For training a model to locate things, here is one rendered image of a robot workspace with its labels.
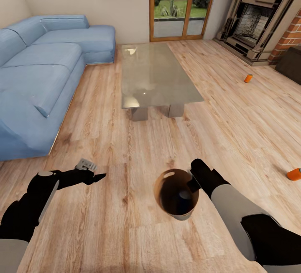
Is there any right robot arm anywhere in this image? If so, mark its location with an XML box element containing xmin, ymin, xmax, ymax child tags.
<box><xmin>187</xmin><ymin>159</ymin><xmax>301</xmax><ymax>273</ymax></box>

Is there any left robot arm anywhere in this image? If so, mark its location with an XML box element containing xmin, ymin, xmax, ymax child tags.
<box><xmin>0</xmin><ymin>158</ymin><xmax>106</xmax><ymax>273</ymax></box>

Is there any trash can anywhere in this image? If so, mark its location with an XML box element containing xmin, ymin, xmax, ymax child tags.
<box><xmin>154</xmin><ymin>169</ymin><xmax>199</xmax><ymax>221</ymax></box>

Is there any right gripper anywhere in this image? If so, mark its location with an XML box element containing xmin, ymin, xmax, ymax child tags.
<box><xmin>187</xmin><ymin>177</ymin><xmax>201</xmax><ymax>193</ymax></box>

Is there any can of soda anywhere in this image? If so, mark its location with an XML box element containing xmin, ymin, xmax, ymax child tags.
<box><xmin>286</xmin><ymin>168</ymin><xmax>301</xmax><ymax>181</ymax></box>
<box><xmin>176</xmin><ymin>191</ymin><xmax>191</xmax><ymax>215</ymax></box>
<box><xmin>244</xmin><ymin>74</ymin><xmax>253</xmax><ymax>83</ymax></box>

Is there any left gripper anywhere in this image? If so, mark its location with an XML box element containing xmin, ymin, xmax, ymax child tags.
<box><xmin>70</xmin><ymin>166</ymin><xmax>106</xmax><ymax>186</ymax></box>

